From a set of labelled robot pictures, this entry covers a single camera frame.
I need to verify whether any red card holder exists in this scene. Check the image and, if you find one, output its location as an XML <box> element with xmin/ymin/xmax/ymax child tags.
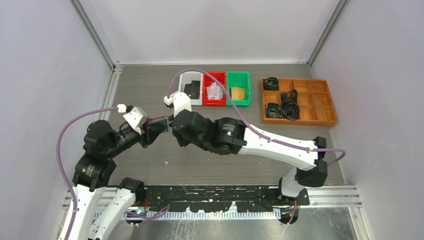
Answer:
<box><xmin>145</xmin><ymin>116</ymin><xmax>172</xmax><ymax>124</ymax></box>

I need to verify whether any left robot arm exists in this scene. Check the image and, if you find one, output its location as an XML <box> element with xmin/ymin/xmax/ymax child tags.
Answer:
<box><xmin>58</xmin><ymin>116</ymin><xmax>171</xmax><ymax>240</ymax></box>

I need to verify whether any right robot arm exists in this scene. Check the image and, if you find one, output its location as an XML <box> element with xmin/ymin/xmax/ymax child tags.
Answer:
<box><xmin>170</xmin><ymin>110</ymin><xmax>328</xmax><ymax>206</ymax></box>

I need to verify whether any black card in white bin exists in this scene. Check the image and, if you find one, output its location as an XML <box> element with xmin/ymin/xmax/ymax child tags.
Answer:
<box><xmin>183</xmin><ymin>80</ymin><xmax>201</xmax><ymax>100</ymax></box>

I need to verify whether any silver card in red bin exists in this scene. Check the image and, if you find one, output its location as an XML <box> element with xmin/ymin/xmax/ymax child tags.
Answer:
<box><xmin>206</xmin><ymin>82</ymin><xmax>224</xmax><ymax>100</ymax></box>

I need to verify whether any gold card in green bin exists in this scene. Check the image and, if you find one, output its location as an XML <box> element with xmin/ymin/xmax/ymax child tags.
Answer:
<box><xmin>229</xmin><ymin>86</ymin><xmax>246</xmax><ymax>101</ymax></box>

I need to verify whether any white plastic bin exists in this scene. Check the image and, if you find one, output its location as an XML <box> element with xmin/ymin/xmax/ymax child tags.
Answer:
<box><xmin>178</xmin><ymin>71</ymin><xmax>204</xmax><ymax>106</ymax></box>

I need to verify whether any red plastic bin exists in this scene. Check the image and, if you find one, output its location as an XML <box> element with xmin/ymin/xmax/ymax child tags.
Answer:
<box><xmin>202</xmin><ymin>70</ymin><xmax>228</xmax><ymax>107</ymax></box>

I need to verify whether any green plastic bin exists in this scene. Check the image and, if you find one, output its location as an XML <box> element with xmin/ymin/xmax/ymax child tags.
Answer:
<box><xmin>226</xmin><ymin>71</ymin><xmax>252</xmax><ymax>107</ymax></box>

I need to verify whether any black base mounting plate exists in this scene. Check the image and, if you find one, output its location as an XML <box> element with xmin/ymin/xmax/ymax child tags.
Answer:
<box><xmin>113</xmin><ymin>184</ymin><xmax>311</xmax><ymax>214</ymax></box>

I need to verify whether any rolled black belt lower left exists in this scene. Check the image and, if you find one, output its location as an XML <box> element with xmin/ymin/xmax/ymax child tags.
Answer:
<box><xmin>265</xmin><ymin>102</ymin><xmax>283</xmax><ymax>119</ymax></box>

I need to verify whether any rolled black belt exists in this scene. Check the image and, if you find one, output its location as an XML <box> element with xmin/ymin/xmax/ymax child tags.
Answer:
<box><xmin>281</xmin><ymin>101</ymin><xmax>300</xmax><ymax>121</ymax></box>
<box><xmin>265</xmin><ymin>102</ymin><xmax>283</xmax><ymax>119</ymax></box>
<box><xmin>280</xmin><ymin>89</ymin><xmax>298</xmax><ymax>103</ymax></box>
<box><xmin>262</xmin><ymin>77</ymin><xmax>279</xmax><ymax>91</ymax></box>

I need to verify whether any rolled black belt top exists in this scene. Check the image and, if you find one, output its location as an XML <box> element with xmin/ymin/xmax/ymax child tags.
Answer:
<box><xmin>262</xmin><ymin>77</ymin><xmax>279</xmax><ymax>91</ymax></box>

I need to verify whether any rolled black belt lower right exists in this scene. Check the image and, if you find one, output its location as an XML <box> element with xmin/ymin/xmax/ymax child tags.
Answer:
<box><xmin>281</xmin><ymin>101</ymin><xmax>300</xmax><ymax>121</ymax></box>

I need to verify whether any rolled black belt middle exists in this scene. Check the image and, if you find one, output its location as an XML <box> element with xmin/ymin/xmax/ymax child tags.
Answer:
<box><xmin>280</xmin><ymin>89</ymin><xmax>298</xmax><ymax>103</ymax></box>

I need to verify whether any orange compartment tray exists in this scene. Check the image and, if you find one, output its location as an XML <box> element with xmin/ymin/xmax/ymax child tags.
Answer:
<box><xmin>259</xmin><ymin>77</ymin><xmax>338</xmax><ymax>127</ymax></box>

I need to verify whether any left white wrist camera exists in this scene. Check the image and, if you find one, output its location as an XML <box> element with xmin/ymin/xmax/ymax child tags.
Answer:
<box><xmin>123</xmin><ymin>105</ymin><xmax>148</xmax><ymax>135</ymax></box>

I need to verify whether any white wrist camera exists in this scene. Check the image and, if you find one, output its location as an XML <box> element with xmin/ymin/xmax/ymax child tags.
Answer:
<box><xmin>163</xmin><ymin>91</ymin><xmax>192</xmax><ymax>117</ymax></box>
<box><xmin>123</xmin><ymin>105</ymin><xmax>148</xmax><ymax>135</ymax></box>

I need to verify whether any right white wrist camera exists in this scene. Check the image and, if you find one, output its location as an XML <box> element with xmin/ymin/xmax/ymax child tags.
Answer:
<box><xmin>163</xmin><ymin>91</ymin><xmax>192</xmax><ymax>117</ymax></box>

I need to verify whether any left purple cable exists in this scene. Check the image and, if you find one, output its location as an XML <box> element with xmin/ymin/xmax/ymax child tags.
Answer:
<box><xmin>56</xmin><ymin>105</ymin><xmax>171</xmax><ymax>240</ymax></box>

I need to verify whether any purple cable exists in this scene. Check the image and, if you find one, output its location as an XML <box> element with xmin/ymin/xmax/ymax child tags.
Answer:
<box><xmin>56</xmin><ymin>105</ymin><xmax>171</xmax><ymax>240</ymax></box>
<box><xmin>165</xmin><ymin>68</ymin><xmax>347</xmax><ymax>227</ymax></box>

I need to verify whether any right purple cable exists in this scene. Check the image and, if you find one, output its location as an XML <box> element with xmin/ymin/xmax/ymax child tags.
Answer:
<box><xmin>165</xmin><ymin>68</ymin><xmax>347</xmax><ymax>227</ymax></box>

